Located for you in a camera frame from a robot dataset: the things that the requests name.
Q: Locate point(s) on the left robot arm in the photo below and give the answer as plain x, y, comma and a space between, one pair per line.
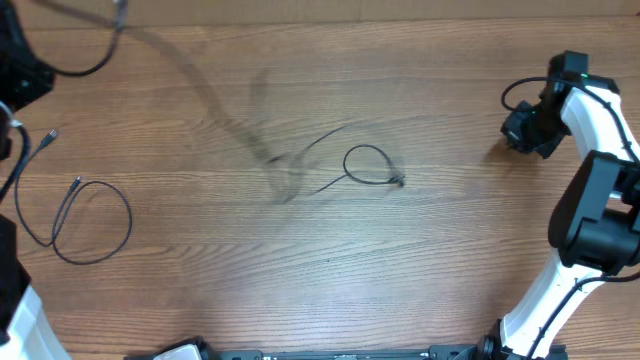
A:
25, 329

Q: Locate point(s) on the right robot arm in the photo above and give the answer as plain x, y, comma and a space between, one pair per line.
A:
594, 228

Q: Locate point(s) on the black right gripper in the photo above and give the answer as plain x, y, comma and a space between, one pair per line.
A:
511, 128

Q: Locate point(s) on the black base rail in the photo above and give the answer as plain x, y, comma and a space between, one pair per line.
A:
197, 348

